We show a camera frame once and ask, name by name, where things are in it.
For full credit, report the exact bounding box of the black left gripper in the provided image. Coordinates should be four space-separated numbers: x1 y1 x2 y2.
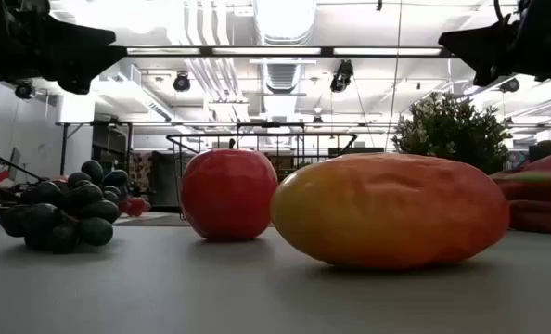
0 0 128 96

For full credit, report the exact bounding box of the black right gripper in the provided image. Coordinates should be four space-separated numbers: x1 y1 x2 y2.
437 0 551 88

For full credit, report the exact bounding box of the pink dragon fruit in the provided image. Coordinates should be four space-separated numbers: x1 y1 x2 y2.
490 138 551 236

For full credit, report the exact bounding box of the orange yellow mango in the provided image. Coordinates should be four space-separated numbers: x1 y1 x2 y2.
270 152 511 270

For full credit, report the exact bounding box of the red apple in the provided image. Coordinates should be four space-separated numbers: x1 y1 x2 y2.
180 137 280 242

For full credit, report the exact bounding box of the black ceiling spotlight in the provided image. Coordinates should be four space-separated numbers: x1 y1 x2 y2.
498 77 521 94
172 71 192 93
14 79 35 100

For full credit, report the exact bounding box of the green bushy plant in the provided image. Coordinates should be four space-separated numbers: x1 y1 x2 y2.
391 91 513 175

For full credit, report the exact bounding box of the black metal rack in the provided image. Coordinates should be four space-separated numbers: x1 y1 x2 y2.
55 120 134 177

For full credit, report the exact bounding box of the black overhead light bar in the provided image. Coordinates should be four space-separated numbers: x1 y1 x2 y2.
108 45 455 58

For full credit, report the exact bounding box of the grey tilted monitor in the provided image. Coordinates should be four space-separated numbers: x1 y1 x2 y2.
7 147 22 181

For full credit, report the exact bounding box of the brown patterned curtain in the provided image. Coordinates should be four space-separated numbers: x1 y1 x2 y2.
129 151 154 191

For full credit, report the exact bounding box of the grey hanging cloth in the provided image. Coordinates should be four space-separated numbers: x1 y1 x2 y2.
152 151 184 208

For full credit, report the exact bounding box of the red grape bunch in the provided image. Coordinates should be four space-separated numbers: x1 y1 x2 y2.
117 195 152 218

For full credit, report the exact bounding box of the black grape bunch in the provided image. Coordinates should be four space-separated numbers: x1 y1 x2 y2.
0 159 131 255

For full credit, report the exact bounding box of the black overhead camera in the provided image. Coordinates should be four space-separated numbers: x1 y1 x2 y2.
329 58 355 94

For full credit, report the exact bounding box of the metal wire basket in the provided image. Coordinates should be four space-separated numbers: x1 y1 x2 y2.
165 133 359 222

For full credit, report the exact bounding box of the silver ventilation duct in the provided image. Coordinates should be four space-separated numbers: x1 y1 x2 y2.
251 0 318 94

